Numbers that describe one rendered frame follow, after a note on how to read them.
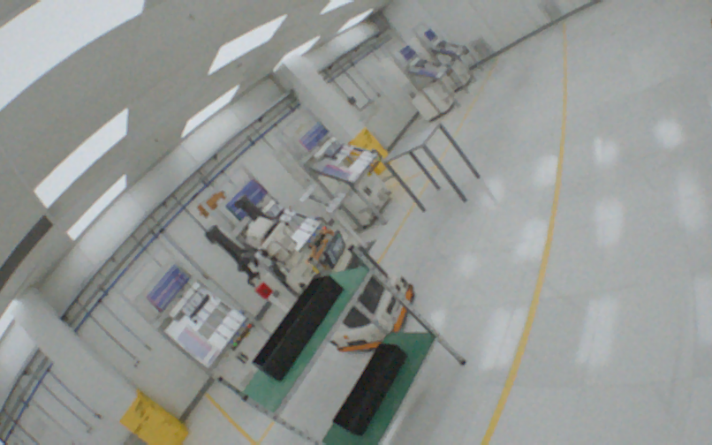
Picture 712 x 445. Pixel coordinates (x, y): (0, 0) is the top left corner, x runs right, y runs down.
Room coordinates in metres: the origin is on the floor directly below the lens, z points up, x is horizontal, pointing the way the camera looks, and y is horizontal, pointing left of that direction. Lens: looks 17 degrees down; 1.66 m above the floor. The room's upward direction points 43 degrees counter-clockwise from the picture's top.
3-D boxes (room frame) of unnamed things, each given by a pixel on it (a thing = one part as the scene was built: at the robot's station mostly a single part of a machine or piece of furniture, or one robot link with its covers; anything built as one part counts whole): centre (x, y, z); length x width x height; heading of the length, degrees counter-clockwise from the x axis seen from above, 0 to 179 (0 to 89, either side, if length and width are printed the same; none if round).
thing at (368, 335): (2.70, 0.45, 0.16); 0.67 x 0.64 x 0.25; 47
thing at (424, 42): (8.15, -4.35, 0.95); 1.36 x 0.82 x 1.90; 35
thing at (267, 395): (1.57, 0.58, 0.55); 0.91 x 0.46 x 1.10; 125
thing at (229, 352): (3.48, 2.01, 0.66); 1.01 x 0.73 x 1.31; 35
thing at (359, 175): (5.15, -0.36, 0.65); 1.01 x 0.73 x 1.29; 35
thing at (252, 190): (4.39, 0.82, 1.52); 0.51 x 0.13 x 0.27; 125
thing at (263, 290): (3.66, 1.26, 0.39); 0.24 x 0.24 x 0.78; 35
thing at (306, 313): (1.56, 0.56, 1.01); 0.57 x 0.17 x 0.11; 125
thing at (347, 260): (2.64, 0.39, 0.59); 0.55 x 0.34 x 0.83; 137
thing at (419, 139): (3.74, -1.04, 0.40); 0.70 x 0.45 x 0.80; 28
